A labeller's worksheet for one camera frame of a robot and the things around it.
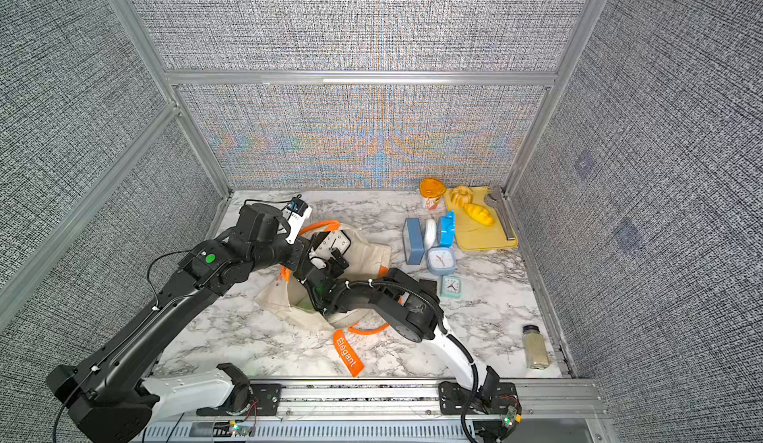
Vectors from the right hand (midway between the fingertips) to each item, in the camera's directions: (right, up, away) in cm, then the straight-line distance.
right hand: (324, 250), depth 96 cm
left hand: (+2, +5, -25) cm, 26 cm away
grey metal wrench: (+62, +16, +15) cm, 66 cm away
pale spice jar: (+59, -23, -18) cm, 66 cm away
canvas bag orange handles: (-2, -8, -31) cm, 32 cm away
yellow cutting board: (+51, +4, +12) cm, 52 cm away
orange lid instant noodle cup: (+37, +21, +13) cm, 45 cm away
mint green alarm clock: (+40, -11, -5) cm, 41 cm away
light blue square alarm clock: (+38, -4, +1) cm, 38 cm away
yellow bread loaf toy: (+55, +12, +14) cm, 58 cm away
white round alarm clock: (+34, +5, 0) cm, 35 cm away
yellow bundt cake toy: (+49, +19, +18) cm, 56 cm away
